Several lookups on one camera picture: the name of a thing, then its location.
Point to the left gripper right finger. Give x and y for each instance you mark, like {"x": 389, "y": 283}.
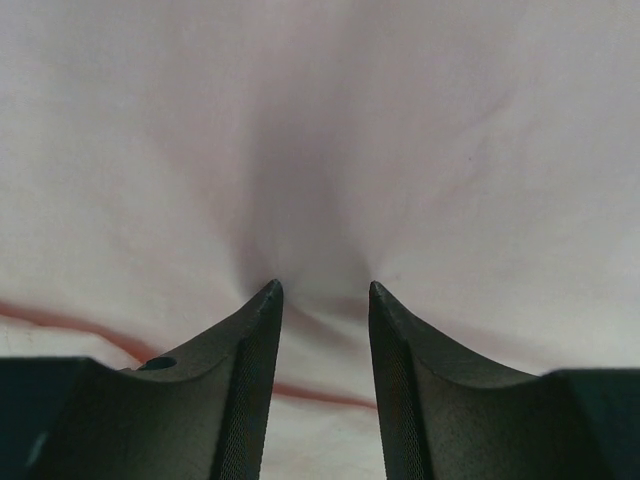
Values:
{"x": 447, "y": 412}

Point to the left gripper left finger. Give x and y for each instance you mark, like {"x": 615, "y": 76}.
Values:
{"x": 198, "y": 411}

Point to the salmon pink t-shirt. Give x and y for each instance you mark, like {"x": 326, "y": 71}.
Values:
{"x": 162, "y": 160}

